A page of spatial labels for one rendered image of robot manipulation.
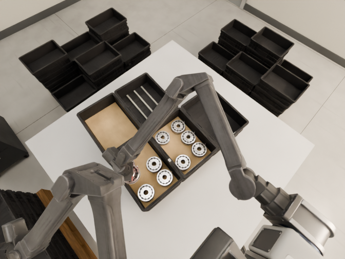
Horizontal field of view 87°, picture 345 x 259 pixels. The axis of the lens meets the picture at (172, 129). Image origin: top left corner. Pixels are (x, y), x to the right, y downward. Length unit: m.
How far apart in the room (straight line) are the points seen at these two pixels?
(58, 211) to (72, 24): 3.40
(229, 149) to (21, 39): 3.63
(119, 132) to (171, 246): 0.82
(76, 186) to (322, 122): 2.86
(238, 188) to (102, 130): 1.05
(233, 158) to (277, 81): 1.76
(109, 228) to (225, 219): 1.02
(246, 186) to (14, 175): 2.43
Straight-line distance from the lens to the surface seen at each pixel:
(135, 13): 3.72
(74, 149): 1.58
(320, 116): 3.03
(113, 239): 0.50
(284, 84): 2.32
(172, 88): 0.63
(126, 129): 1.36
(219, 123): 0.61
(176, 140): 1.30
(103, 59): 2.30
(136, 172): 1.04
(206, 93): 0.61
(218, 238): 0.34
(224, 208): 1.39
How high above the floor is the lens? 2.04
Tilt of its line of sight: 66 degrees down
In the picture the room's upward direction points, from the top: 3 degrees clockwise
